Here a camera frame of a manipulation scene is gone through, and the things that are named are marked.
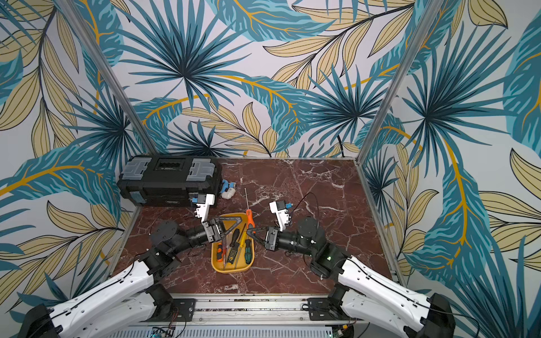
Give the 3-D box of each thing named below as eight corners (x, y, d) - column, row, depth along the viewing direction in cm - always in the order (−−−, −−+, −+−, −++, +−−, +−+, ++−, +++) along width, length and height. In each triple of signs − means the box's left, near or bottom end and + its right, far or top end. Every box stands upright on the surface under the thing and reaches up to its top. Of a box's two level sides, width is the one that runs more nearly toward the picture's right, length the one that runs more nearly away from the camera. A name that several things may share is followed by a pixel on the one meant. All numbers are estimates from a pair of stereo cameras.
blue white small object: (221, 198, 105) (219, 194, 102) (223, 183, 111) (222, 179, 108) (234, 199, 105) (233, 194, 102) (236, 183, 111) (235, 179, 108)
